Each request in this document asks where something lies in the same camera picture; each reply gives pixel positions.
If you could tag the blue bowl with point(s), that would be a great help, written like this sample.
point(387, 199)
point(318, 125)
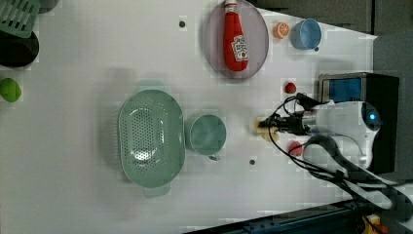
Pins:
point(305, 35)

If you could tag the green colander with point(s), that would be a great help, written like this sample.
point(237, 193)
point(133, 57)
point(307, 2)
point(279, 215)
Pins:
point(151, 138)

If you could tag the peeled toy banana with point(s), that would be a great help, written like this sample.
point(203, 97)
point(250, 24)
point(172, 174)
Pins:
point(269, 134)

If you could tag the orange half toy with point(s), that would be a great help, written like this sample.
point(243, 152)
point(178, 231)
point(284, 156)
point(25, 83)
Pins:
point(281, 30)

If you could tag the red pepper toy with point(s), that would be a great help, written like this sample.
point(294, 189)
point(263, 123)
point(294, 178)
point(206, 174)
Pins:
point(295, 148)

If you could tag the black toaster oven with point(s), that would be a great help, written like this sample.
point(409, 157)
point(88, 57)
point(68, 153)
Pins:
point(379, 90)

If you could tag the black cylinder container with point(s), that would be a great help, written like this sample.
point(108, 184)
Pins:
point(16, 51)

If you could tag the small red strawberry toy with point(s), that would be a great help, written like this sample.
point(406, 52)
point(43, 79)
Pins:
point(290, 88)

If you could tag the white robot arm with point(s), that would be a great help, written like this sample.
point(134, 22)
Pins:
point(339, 149)

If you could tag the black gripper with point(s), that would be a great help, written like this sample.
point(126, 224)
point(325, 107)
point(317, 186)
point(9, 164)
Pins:
point(292, 124)

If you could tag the green slotted rack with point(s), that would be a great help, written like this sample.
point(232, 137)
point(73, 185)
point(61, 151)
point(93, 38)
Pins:
point(17, 17)

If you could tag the red ketchup bottle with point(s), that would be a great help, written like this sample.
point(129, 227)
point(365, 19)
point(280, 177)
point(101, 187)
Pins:
point(234, 46)

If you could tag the grey round plate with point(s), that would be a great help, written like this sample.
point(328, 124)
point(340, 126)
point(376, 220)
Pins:
point(256, 39)

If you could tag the green mug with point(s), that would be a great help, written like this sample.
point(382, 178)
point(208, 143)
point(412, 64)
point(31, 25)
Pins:
point(205, 135)

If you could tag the green lime toy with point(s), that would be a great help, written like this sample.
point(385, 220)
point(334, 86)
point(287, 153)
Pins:
point(10, 90)

